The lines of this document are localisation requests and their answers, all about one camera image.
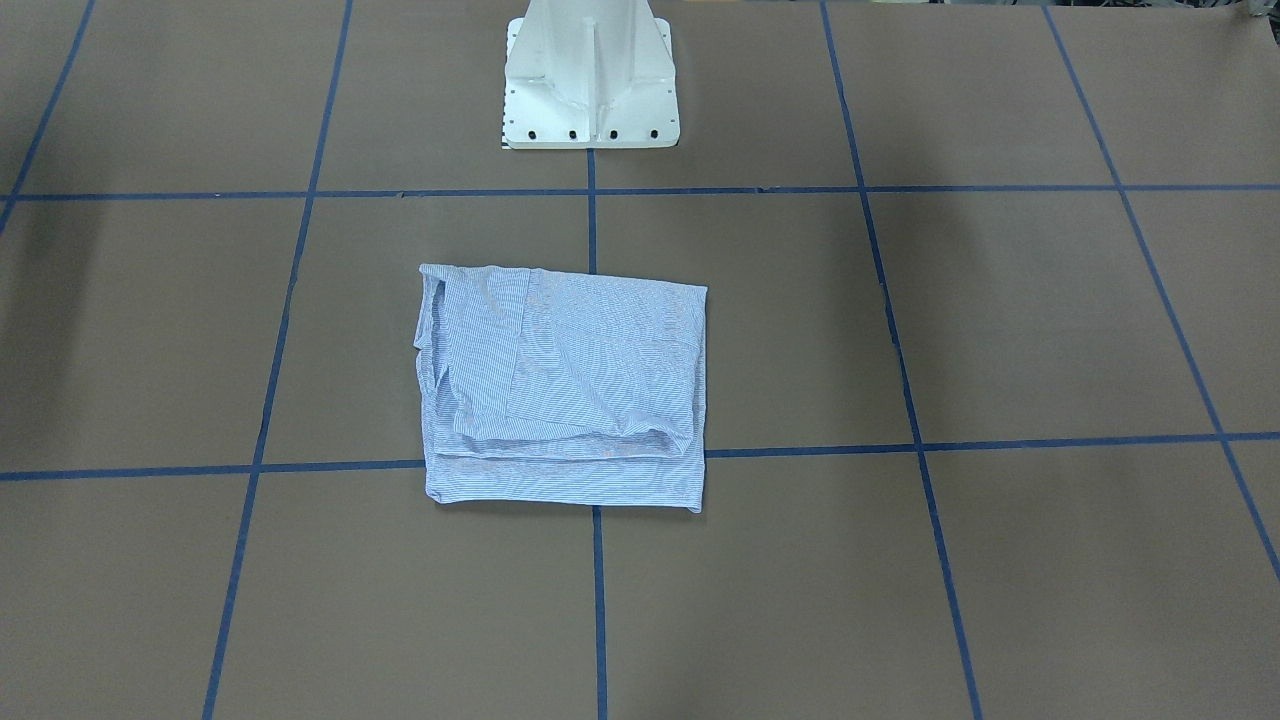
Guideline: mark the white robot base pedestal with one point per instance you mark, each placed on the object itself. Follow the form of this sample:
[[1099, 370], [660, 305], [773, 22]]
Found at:
[[590, 75]]

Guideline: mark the light blue striped shirt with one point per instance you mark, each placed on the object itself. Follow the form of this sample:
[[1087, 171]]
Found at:
[[559, 387]]

